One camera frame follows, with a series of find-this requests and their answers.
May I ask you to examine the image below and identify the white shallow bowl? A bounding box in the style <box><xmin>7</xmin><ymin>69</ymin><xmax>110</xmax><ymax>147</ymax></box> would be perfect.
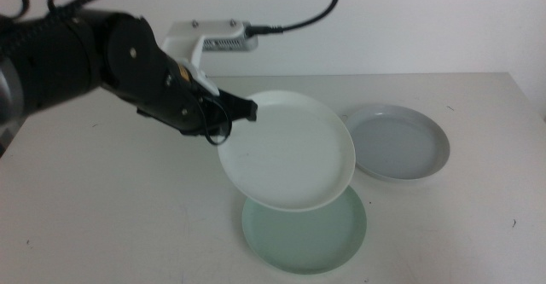
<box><xmin>217</xmin><ymin>90</ymin><xmax>357</xmax><ymax>212</ymax></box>

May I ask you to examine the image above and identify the pale green shallow bowl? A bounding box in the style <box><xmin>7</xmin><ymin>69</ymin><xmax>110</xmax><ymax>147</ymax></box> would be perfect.
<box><xmin>241</xmin><ymin>184</ymin><xmax>368</xmax><ymax>275</ymax></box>

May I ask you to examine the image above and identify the light grey shallow bowl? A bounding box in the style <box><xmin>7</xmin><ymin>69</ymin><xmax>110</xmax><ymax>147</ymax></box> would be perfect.
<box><xmin>344</xmin><ymin>103</ymin><xmax>450</xmax><ymax>182</ymax></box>

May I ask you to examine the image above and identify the thin black cable loop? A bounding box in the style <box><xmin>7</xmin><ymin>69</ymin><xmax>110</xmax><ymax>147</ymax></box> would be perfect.
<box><xmin>199</xmin><ymin>96</ymin><xmax>234</xmax><ymax>147</ymax></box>

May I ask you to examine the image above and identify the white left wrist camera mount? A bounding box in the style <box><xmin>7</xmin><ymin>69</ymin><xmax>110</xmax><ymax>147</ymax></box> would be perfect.
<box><xmin>160</xmin><ymin>18</ymin><xmax>259</xmax><ymax>98</ymax></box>

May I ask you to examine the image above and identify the black camera cable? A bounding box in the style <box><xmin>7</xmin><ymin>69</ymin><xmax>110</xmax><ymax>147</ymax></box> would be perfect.
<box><xmin>246</xmin><ymin>0</ymin><xmax>341</xmax><ymax>37</ymax></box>

